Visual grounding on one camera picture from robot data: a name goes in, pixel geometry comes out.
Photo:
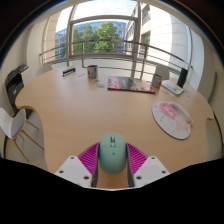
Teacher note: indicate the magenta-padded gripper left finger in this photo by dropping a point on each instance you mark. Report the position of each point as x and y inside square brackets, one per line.
[75, 170]

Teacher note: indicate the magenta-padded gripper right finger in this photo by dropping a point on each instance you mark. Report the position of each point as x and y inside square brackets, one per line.
[150, 170]

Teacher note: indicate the mint green computer mouse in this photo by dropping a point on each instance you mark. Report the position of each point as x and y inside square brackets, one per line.
[112, 155]

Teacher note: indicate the round white pink mouse pad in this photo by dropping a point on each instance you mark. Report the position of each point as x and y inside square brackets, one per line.
[171, 120]

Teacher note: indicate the white chair with wooden legs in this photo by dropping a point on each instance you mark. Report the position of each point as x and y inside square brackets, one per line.
[11, 123]

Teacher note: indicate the white illustrated book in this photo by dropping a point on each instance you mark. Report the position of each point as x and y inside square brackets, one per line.
[172, 87]

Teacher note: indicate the red and dark magazine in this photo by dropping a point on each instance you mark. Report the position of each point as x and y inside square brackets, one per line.
[130, 84]

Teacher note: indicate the black cylindrical speaker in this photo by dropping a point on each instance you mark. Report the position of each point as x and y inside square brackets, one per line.
[182, 77]

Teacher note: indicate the dark blue stapler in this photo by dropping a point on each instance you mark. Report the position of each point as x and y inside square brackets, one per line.
[69, 71]

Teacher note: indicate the white plastic chair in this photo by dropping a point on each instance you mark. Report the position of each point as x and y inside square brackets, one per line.
[162, 71]
[44, 70]

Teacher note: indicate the blue and white printed mug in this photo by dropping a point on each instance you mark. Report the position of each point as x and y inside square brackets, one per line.
[92, 72]

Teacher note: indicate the black office printer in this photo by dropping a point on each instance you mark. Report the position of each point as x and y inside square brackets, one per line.
[14, 86]

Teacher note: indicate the grey-green door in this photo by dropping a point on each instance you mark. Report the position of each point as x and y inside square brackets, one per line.
[212, 86]

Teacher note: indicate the metal window railing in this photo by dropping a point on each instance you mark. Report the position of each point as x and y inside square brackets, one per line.
[110, 41]

